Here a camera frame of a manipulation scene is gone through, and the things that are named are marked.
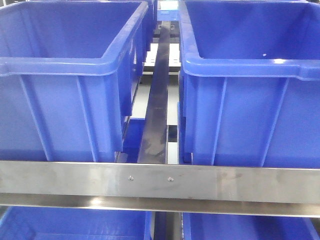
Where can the shelf blue bin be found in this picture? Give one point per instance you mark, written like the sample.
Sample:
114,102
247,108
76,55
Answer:
249,91
68,72

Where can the distant blue bin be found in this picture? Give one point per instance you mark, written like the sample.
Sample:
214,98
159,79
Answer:
167,10

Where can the steel shelf front beam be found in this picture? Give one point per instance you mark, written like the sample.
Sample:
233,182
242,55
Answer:
161,187

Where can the dark metal centre rail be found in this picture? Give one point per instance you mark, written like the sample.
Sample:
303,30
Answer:
153,148

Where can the lower right blue bin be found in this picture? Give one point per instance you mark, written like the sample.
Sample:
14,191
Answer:
201,226

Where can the upper shelf left blue bin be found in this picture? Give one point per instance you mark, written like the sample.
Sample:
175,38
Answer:
68,72

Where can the upper shelf right blue bin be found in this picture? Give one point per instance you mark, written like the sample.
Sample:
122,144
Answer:
249,91

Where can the lower left blue bin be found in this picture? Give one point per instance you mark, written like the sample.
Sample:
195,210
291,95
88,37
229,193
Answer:
47,223

